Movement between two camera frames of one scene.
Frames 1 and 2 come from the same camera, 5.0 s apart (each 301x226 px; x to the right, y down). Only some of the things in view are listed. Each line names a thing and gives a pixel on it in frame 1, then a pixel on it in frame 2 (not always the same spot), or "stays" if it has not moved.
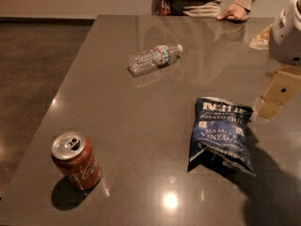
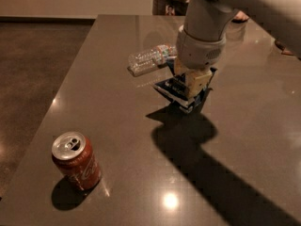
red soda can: x=73 y=154 stays
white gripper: x=287 y=38 -> x=198 y=55
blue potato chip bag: x=219 y=135 -> x=175 y=90
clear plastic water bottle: x=151 y=59 stays
